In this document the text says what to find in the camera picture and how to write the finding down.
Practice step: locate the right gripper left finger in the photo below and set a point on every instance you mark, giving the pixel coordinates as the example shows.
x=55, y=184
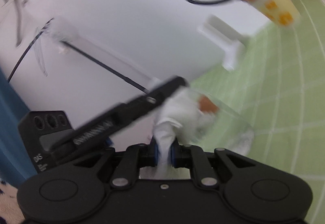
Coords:
x=131, y=161

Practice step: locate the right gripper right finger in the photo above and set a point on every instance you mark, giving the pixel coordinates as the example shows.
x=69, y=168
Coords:
x=196, y=161

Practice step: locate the white wiping cloth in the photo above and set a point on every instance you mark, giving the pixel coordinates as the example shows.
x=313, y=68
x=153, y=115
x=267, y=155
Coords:
x=182, y=114

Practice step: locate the blue curtain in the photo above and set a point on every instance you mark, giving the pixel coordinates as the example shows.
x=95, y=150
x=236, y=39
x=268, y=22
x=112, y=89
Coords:
x=16, y=166

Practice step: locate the patterned white black fabric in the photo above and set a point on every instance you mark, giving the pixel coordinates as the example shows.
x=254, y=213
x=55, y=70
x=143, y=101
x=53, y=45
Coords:
x=9, y=210

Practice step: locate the green checked table mat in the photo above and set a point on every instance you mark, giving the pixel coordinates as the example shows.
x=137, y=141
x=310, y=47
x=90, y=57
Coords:
x=279, y=89

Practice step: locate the white plastic stand bottle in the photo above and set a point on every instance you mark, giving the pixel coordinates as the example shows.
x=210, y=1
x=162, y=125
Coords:
x=227, y=39

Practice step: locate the white yellow paper cup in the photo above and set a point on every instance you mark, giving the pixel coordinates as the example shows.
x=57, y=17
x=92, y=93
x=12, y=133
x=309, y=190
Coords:
x=281, y=12

